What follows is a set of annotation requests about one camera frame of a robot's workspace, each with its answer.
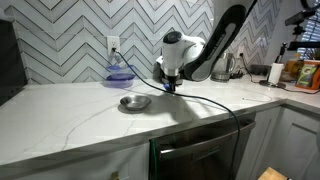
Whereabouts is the glass electric kettle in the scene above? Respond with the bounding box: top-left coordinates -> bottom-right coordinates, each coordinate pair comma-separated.
211,53 -> 235,82

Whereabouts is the black power cable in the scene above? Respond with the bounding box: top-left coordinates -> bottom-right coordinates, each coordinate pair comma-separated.
111,48 -> 242,180

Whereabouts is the silver metal plate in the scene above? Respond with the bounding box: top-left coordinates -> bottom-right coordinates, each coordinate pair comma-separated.
120,95 -> 151,111

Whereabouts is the white wall outlet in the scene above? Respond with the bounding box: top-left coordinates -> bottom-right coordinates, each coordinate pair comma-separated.
107,36 -> 120,55

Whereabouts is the green drink mix box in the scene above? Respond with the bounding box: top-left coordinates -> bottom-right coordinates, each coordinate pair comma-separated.
295,60 -> 320,90

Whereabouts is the white paper towel roll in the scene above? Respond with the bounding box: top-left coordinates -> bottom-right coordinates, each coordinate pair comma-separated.
259,63 -> 286,88

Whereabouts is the black camera on stand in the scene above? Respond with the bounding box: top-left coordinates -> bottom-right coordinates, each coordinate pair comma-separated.
285,0 -> 320,54

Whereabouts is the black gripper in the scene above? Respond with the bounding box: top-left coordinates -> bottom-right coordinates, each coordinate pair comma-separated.
161,71 -> 183,86

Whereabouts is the blue candy bar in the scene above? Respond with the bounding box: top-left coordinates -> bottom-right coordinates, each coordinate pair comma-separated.
163,84 -> 175,92

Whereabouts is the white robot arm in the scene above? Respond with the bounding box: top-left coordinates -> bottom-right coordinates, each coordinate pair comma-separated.
160,0 -> 257,91

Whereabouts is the wooden table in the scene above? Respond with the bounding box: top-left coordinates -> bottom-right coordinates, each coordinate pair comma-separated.
258,167 -> 288,180

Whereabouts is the stainless steel dishwasher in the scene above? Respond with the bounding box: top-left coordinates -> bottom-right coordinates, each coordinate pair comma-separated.
148,113 -> 256,180

